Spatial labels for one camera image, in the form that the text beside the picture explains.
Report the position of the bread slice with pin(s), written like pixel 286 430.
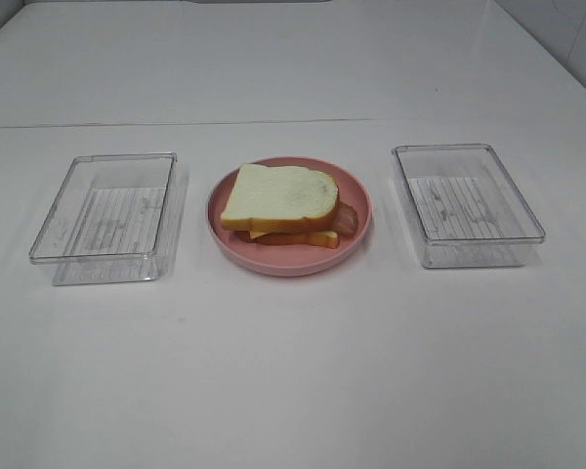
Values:
pixel 326 239
pixel 285 199

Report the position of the yellow cheese slice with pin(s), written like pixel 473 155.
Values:
pixel 255 234

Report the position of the pink round plate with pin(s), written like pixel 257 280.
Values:
pixel 292 260

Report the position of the left clear plastic tray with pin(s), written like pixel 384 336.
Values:
pixel 113 220

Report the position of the clear plastic tray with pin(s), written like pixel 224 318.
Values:
pixel 463 208
pixel 113 220

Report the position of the right clear plastic tray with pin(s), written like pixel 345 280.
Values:
pixel 463 208

